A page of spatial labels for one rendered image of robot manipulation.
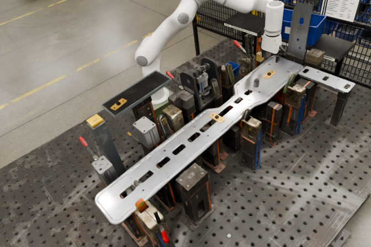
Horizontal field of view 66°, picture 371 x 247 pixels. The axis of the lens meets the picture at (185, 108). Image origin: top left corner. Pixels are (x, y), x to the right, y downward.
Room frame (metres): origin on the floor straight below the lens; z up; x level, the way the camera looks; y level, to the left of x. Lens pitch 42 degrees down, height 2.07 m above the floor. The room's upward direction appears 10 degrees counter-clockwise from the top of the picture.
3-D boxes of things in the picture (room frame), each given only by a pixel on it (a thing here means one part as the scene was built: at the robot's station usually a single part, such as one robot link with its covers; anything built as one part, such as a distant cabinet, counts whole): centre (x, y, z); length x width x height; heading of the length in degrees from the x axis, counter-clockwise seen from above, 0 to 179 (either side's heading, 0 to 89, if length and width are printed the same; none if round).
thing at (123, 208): (1.04, -0.14, 1.00); 1.38 x 0.22 x 0.02; 127
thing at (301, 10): (1.49, -0.75, 1.17); 0.12 x 0.01 x 0.34; 37
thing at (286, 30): (1.67, -0.82, 1.09); 0.30 x 0.17 x 0.13; 44
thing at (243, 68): (1.47, -0.43, 0.88); 0.07 x 0.06 x 0.35; 37
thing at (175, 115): (1.09, 0.07, 0.89); 0.13 x 0.11 x 0.38; 37
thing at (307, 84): (1.23, -0.70, 0.84); 0.11 x 0.10 x 0.28; 37
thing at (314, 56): (1.40, -0.82, 0.88); 0.08 x 0.08 x 0.36; 37
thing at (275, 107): (1.08, -0.47, 0.84); 0.11 x 0.08 x 0.29; 37
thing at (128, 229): (0.68, 0.35, 0.84); 0.18 x 0.06 x 0.29; 37
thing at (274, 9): (1.34, -0.53, 1.37); 0.09 x 0.08 x 0.13; 161
